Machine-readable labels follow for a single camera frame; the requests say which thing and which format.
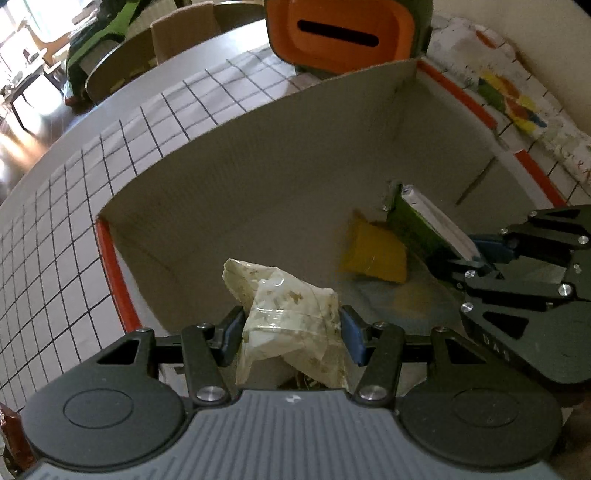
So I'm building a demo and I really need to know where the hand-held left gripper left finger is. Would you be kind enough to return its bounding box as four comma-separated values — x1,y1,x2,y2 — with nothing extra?
95,305,246,408

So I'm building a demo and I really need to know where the white translucent snack packet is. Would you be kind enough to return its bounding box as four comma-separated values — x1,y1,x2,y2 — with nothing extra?
223,258,349,388

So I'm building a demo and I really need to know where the green snack packet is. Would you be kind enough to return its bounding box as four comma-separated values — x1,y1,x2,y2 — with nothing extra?
383,182,481,278

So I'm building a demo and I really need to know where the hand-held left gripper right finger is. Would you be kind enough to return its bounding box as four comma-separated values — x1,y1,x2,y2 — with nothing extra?
341,305,492,409

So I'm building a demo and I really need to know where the brown snack bag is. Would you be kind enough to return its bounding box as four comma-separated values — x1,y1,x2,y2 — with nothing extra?
0,401,24,469

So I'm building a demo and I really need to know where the wooden chair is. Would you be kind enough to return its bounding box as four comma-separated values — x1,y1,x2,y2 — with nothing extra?
85,0,269,104

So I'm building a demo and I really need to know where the orange cardboard box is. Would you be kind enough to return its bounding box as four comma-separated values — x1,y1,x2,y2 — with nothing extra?
95,58,568,393

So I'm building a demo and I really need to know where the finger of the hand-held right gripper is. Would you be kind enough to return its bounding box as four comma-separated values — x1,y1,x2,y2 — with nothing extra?
468,205,591,264
427,256,578,315

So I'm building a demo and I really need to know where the colourful patterned cloth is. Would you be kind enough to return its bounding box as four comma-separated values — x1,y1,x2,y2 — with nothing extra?
434,16,591,181

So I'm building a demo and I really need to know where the orange tissue box holder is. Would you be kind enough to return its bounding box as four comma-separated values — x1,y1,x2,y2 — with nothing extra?
265,0,435,77

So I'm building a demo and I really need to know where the coffee table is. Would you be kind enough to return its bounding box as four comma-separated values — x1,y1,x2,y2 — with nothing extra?
0,46,63,130

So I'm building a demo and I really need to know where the plain yellow snack packet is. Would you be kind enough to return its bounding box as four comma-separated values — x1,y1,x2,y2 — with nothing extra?
339,210,409,284

